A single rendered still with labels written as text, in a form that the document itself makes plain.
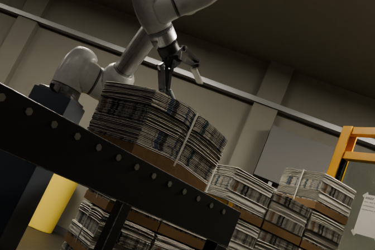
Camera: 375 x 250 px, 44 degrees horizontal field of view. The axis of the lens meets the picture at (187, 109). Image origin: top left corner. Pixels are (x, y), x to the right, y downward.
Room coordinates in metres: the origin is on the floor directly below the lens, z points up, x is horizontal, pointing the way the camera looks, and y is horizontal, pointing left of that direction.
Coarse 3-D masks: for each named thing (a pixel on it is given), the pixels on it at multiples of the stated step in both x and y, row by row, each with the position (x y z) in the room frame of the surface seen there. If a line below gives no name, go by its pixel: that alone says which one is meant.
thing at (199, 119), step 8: (192, 112) 1.47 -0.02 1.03; (192, 120) 1.48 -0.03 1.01; (200, 120) 1.51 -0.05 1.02; (184, 128) 1.47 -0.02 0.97; (192, 128) 1.49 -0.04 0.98; (184, 136) 1.49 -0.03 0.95; (192, 136) 1.50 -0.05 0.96; (176, 144) 1.48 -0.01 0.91; (176, 152) 1.49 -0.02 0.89; (184, 152) 1.51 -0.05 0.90
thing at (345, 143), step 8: (344, 128) 3.36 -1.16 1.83; (352, 128) 3.31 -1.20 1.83; (344, 136) 3.34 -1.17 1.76; (344, 144) 3.32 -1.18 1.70; (352, 144) 3.35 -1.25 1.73; (336, 152) 3.36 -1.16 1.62; (336, 160) 3.33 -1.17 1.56; (344, 160) 3.33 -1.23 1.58; (328, 168) 3.38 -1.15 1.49; (336, 168) 3.31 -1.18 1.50; (336, 176) 3.33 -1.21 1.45
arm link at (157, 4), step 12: (132, 0) 1.38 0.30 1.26; (144, 0) 1.35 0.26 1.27; (156, 0) 1.35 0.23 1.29; (168, 0) 1.35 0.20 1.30; (144, 12) 1.38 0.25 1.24; (156, 12) 1.37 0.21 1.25; (168, 12) 1.37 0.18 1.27; (144, 24) 1.41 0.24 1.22; (156, 24) 1.40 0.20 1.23; (168, 24) 1.42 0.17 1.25
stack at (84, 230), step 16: (96, 192) 2.37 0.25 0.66; (80, 208) 2.48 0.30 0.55; (96, 208) 2.28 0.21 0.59; (80, 224) 2.39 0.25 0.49; (96, 224) 2.21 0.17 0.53; (128, 224) 2.22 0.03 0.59; (240, 224) 2.48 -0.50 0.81; (80, 240) 2.29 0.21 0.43; (96, 240) 2.18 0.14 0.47; (128, 240) 2.24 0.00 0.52; (144, 240) 2.27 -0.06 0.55; (160, 240) 2.31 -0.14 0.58; (176, 240) 2.35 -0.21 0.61; (240, 240) 2.50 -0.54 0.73; (256, 240) 2.54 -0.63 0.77; (272, 240) 2.58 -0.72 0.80
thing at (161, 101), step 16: (112, 96) 1.51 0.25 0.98; (128, 96) 1.45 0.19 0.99; (144, 96) 1.39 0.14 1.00; (160, 96) 1.38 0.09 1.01; (96, 112) 1.57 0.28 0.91; (112, 112) 1.50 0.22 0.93; (128, 112) 1.44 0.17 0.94; (144, 112) 1.39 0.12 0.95; (160, 112) 1.40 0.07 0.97; (176, 112) 1.43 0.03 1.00; (96, 128) 1.54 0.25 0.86; (112, 128) 1.48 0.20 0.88; (128, 128) 1.42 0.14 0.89; (144, 128) 1.38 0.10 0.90; (160, 128) 1.41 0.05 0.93; (176, 128) 1.45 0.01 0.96; (144, 144) 1.40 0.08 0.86; (160, 144) 1.43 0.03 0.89
